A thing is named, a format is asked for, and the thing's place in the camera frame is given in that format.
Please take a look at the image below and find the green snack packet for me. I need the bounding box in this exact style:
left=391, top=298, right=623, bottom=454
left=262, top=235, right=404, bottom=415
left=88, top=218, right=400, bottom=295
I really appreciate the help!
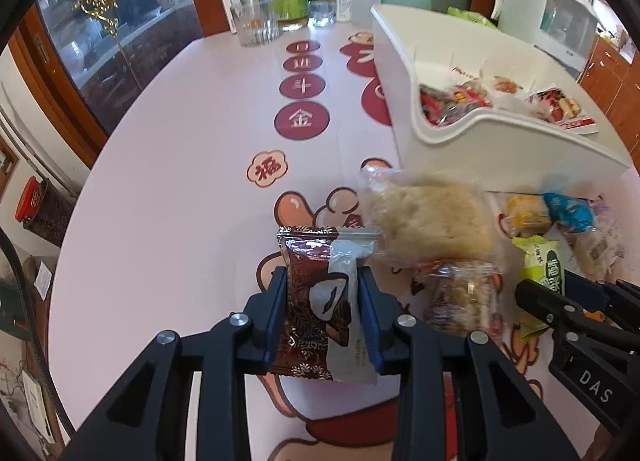
left=511, top=235, right=566, bottom=342

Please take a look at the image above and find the blue foil snack packet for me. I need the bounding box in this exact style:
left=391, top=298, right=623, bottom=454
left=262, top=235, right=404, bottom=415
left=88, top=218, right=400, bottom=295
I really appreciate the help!
left=542, top=192, right=594, bottom=233

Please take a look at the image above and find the small yellow cake packet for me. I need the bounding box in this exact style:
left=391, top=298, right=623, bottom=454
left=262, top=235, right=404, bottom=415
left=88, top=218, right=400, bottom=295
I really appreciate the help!
left=506, top=195, right=552, bottom=237

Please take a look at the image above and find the pale floss cake packet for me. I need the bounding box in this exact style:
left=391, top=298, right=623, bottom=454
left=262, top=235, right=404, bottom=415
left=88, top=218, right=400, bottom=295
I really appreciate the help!
left=358, top=164, right=503, bottom=268

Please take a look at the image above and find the brown chocolate snack packet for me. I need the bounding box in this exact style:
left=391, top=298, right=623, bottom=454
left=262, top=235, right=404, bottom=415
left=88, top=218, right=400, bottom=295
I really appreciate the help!
left=271, top=226, right=378, bottom=384

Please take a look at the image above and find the red apple snack packet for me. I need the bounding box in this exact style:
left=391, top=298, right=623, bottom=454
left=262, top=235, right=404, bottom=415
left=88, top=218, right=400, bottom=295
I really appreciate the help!
left=526, top=85, right=599, bottom=135

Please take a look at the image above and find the large orange bread packet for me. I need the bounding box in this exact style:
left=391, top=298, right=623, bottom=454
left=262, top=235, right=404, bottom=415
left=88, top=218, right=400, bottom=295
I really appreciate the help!
left=450, top=56, right=537, bottom=116

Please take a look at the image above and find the dark seaweed snack packet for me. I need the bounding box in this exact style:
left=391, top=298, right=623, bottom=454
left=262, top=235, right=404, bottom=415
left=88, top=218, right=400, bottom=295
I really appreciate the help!
left=419, top=81, right=492, bottom=126

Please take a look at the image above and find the wooden cabinet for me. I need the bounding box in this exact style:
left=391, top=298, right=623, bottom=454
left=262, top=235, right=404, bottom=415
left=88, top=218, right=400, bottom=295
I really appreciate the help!
left=579, top=36, right=640, bottom=169

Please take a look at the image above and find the white plastic storage bin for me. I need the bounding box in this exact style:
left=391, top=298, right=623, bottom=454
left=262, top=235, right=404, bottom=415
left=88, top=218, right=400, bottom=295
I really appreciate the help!
left=371, top=5, right=634, bottom=197

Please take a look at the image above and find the red lidded jar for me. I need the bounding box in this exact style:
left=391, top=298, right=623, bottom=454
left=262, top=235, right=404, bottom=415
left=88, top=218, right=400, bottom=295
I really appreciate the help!
left=14, top=176, right=42, bottom=223

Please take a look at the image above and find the green tissue pack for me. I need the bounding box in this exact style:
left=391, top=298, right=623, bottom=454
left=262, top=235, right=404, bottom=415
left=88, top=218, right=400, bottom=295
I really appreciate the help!
left=446, top=6, right=497, bottom=29

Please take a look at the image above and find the white countertop appliance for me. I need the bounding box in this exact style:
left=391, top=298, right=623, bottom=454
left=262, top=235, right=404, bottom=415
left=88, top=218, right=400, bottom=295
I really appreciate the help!
left=491, top=0, right=598, bottom=78

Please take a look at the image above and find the small glass jar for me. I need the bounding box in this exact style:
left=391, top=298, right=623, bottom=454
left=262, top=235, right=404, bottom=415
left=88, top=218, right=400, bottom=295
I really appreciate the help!
left=307, top=0, right=336, bottom=28

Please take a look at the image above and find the clear drinking glass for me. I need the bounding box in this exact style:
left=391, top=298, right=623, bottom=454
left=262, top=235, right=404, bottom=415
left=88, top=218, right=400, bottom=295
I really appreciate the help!
left=232, top=2, right=281, bottom=47

